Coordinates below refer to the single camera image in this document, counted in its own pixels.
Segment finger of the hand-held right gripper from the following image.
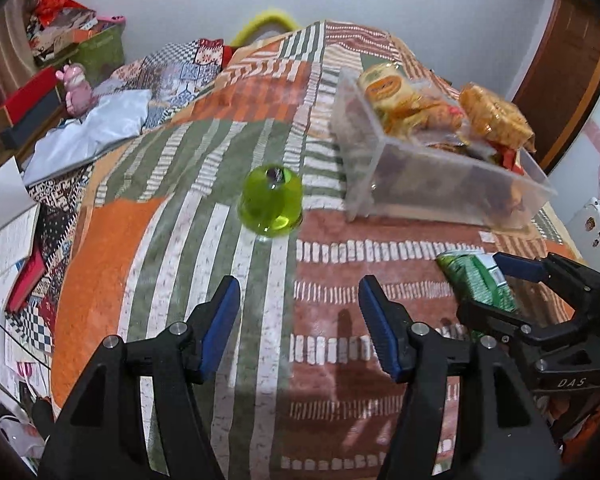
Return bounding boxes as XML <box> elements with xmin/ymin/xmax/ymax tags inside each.
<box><xmin>456</xmin><ymin>299</ymin><xmax>600</xmax><ymax>361</ymax></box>
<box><xmin>494</xmin><ymin>253</ymin><xmax>600</xmax><ymax>321</ymax></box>

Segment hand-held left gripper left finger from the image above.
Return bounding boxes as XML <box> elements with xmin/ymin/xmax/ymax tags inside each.
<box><xmin>39</xmin><ymin>275</ymin><xmax>242</xmax><ymax>480</ymax></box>

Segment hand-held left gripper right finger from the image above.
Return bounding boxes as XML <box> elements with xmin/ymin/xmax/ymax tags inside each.
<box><xmin>358</xmin><ymin>275</ymin><xmax>563</xmax><ymax>480</ymax></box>

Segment green snack packet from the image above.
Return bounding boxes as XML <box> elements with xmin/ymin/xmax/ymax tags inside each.
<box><xmin>436</xmin><ymin>250</ymin><xmax>518</xmax><ymax>313</ymax></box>

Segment clear plastic container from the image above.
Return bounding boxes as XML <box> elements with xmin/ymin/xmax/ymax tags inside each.
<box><xmin>328</xmin><ymin>62</ymin><xmax>558</xmax><ymax>233</ymax></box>

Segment green round bottle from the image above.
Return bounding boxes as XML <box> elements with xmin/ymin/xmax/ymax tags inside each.
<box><xmin>237</xmin><ymin>162</ymin><xmax>305</xmax><ymax>241</ymax></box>

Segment white appliance with stickers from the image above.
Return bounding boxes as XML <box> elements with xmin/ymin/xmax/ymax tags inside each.
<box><xmin>567</xmin><ymin>195</ymin><xmax>600</xmax><ymax>266</ymax></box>

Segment striped patchwork blanket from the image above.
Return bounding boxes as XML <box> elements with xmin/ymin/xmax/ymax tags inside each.
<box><xmin>50</xmin><ymin>20</ymin><xmax>588</xmax><ymax>480</ymax></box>

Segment red yellow snack packet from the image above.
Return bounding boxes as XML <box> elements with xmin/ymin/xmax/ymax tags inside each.
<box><xmin>482</xmin><ymin>139</ymin><xmax>526</xmax><ymax>176</ymax></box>

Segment orange cracker packet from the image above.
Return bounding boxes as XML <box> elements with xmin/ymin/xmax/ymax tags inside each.
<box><xmin>460</xmin><ymin>84</ymin><xmax>537</xmax><ymax>153</ymax></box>

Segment red book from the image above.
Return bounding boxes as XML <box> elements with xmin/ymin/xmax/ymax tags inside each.
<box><xmin>5</xmin><ymin>247</ymin><xmax>48</xmax><ymax>313</ymax></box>

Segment scattered paper sheets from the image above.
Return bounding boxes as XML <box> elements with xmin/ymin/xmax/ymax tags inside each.
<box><xmin>0</xmin><ymin>280</ymin><xmax>56</xmax><ymax>461</ymax></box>

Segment yellow label biscuit packet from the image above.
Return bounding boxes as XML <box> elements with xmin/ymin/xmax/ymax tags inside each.
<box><xmin>356</xmin><ymin>64</ymin><xmax>416</xmax><ymax>111</ymax></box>

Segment white cloth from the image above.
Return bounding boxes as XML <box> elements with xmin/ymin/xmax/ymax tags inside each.
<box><xmin>22</xmin><ymin>89</ymin><xmax>153</xmax><ymax>186</ymax></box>

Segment open white notebook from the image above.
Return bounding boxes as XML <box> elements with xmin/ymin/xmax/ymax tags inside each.
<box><xmin>0</xmin><ymin>156</ymin><xmax>42</xmax><ymax>281</ymax></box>

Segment checkered quilt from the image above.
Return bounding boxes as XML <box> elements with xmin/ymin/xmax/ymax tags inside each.
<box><xmin>0</xmin><ymin>37</ymin><xmax>231</xmax><ymax>361</ymax></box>

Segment pink pig toy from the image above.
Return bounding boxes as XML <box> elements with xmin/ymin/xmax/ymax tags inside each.
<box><xmin>55</xmin><ymin>62</ymin><xmax>95</xmax><ymax>117</ymax></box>

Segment red and grey box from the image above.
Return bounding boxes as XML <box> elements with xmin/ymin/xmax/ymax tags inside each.
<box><xmin>0</xmin><ymin>66</ymin><xmax>63</xmax><ymax>148</ymax></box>

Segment green box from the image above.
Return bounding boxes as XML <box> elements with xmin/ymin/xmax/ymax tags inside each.
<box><xmin>75</xmin><ymin>22</ymin><xmax>126</xmax><ymax>86</ymax></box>

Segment yellow curved tube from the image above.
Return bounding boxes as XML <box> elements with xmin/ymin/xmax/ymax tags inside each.
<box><xmin>230</xmin><ymin>7</ymin><xmax>301</xmax><ymax>47</ymax></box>

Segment striped curtain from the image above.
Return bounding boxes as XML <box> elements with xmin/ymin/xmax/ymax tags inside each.
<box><xmin>0</xmin><ymin>0</ymin><xmax>51</xmax><ymax>181</ymax></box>

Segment wooden door frame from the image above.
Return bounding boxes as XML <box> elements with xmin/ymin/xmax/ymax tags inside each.
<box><xmin>512</xmin><ymin>0</ymin><xmax>600</xmax><ymax>173</ymax></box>

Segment black floor cable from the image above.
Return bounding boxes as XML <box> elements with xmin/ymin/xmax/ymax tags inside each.
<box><xmin>0</xmin><ymin>316</ymin><xmax>53</xmax><ymax>376</ymax></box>

